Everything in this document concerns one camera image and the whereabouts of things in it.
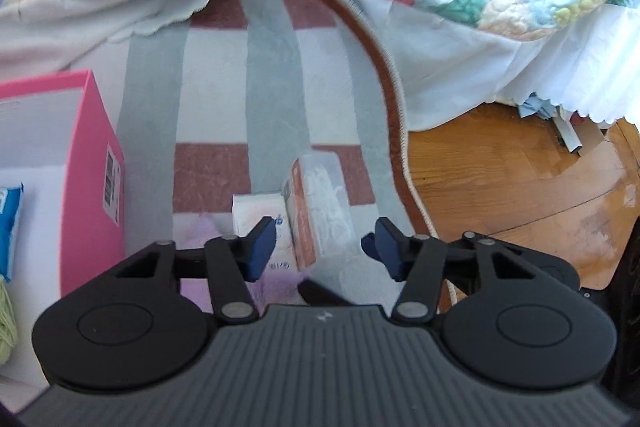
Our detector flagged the clear orange tissue pack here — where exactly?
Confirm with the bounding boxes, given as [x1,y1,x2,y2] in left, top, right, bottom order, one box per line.
[282,153,352,271]

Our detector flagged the striped rug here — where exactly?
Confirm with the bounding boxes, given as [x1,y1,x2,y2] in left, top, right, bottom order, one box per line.
[60,0,456,308]

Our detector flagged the green yarn ball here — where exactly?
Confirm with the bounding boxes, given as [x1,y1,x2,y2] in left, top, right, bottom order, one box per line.
[0,282,17,364]

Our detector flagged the blue wet wipes pack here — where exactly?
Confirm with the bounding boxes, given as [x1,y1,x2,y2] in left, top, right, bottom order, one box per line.
[0,184,25,283]

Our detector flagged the white tissue packet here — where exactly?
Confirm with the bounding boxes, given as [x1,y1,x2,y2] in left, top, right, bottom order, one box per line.
[232,193,297,279]

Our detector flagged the crumpled papers under bed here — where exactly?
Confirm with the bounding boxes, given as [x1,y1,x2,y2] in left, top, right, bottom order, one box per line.
[519,91,607,158]

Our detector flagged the pink cardboard box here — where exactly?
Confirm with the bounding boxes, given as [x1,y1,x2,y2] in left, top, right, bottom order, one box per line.
[0,69,126,300]

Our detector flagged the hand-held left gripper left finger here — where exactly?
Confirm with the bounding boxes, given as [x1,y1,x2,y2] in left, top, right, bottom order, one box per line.
[114,216,277,325]

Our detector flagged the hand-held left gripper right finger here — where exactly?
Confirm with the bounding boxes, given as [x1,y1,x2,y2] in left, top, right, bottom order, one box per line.
[361,217,542,324]

